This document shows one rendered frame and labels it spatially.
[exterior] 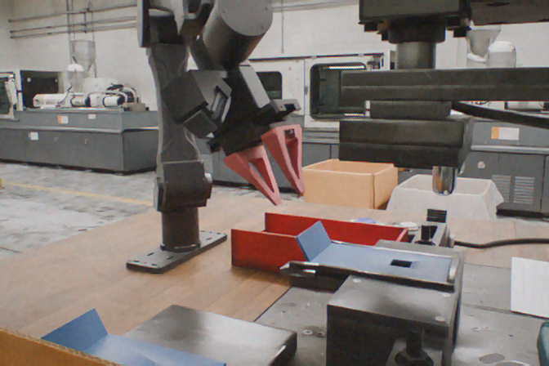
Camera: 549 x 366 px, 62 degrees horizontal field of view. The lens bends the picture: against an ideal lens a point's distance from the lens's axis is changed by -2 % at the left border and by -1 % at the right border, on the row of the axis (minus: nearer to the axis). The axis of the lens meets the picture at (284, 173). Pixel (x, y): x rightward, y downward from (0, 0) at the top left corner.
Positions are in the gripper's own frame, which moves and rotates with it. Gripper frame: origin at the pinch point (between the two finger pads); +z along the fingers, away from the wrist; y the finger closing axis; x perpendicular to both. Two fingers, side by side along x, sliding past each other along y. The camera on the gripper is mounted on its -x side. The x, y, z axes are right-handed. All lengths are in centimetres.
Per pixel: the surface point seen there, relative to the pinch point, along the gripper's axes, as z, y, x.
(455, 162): 3.9, 19.0, -8.9
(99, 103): -266, -489, 497
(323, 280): 9.8, 1.5, -4.5
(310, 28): -222, -172, 659
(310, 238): 5.7, 0.7, -1.2
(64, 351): 3.4, -10.2, -24.9
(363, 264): 10.2, 5.3, -2.2
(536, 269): 27.3, 17.3, 29.2
